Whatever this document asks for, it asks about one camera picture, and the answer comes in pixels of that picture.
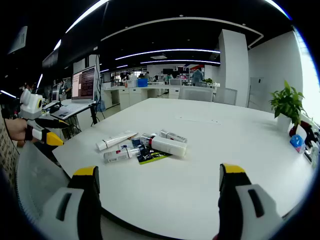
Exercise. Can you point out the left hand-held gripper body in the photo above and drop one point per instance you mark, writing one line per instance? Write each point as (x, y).
(30, 106)

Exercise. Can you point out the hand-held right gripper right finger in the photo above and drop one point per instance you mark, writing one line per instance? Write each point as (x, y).
(250, 215)

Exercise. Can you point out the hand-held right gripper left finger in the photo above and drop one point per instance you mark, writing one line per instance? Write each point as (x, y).
(62, 215)

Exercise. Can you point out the white skincare tube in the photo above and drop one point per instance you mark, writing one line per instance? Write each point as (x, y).
(112, 141)

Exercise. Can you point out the small white skincare pump bottle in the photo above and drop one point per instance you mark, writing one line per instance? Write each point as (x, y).
(172, 135)
(112, 155)

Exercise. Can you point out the silver blue skincare sachet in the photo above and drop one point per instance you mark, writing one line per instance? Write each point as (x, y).
(123, 146)

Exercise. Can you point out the green black skincare sachet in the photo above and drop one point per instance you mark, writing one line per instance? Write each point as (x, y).
(151, 158)

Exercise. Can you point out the tall red-collared skincare pump bottle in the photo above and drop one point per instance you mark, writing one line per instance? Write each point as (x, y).
(167, 146)

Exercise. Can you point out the blue storage bin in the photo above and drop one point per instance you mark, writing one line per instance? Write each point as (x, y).
(142, 82)

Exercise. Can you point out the person's left hand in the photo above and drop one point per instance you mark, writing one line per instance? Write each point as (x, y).
(16, 130)

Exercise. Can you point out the tripod laptop stand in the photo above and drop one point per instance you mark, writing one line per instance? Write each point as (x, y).
(70, 110)

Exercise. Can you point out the person's beige printed shirt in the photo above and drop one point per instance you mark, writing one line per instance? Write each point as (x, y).
(7, 150)

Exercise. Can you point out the grey mesh office chair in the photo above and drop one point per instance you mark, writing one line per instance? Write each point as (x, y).
(37, 175)

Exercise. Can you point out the open laptop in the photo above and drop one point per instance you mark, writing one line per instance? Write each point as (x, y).
(83, 83)

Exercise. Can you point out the blue water jug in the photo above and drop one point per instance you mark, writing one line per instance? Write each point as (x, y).
(100, 106)

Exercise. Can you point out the ceiling air conditioner unit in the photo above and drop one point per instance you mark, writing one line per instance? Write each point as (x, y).
(18, 40)

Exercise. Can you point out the white cabinet row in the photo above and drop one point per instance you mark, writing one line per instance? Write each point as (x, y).
(132, 96)

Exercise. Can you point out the blue tissue pack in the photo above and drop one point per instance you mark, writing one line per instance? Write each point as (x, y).
(297, 143)

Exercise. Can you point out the dark red vase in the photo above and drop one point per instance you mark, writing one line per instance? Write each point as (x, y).
(294, 130)

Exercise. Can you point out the black desk ornament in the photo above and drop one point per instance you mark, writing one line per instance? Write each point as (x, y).
(308, 132)

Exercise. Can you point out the long ceiling light strip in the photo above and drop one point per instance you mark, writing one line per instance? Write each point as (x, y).
(167, 51)
(180, 61)
(85, 16)

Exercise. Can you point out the potted green plant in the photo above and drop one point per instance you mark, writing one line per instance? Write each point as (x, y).
(287, 102)

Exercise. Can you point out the white mesh chair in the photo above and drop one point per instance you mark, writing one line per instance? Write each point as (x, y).
(226, 96)
(196, 93)

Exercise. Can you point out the large bright window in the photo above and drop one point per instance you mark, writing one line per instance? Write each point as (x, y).
(310, 75)

